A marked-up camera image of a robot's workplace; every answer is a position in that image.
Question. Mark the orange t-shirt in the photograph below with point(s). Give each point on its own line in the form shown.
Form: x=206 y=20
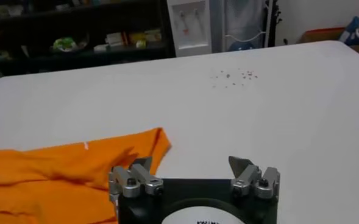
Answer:
x=60 y=182

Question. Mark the white red medicine box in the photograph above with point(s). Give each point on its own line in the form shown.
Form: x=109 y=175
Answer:
x=115 y=39

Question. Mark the white work table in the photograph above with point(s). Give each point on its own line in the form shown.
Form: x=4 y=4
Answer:
x=258 y=121

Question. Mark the white water dispenser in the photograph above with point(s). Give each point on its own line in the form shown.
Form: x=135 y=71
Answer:
x=191 y=30

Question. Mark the blue water jug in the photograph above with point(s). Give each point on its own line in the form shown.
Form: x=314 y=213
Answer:
x=241 y=47

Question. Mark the green white snack bag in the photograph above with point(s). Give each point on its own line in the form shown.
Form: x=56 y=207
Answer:
x=64 y=44

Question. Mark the black shelving unit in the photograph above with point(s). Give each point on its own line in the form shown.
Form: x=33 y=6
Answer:
x=75 y=58

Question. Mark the open brown cardboard box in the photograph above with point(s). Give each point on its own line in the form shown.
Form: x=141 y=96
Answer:
x=319 y=35

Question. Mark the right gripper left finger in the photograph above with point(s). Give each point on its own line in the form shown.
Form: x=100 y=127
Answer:
x=127 y=182

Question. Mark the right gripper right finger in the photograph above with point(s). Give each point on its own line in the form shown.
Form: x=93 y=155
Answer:
x=246 y=178

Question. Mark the blue white bag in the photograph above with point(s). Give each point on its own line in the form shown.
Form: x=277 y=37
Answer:
x=356 y=30

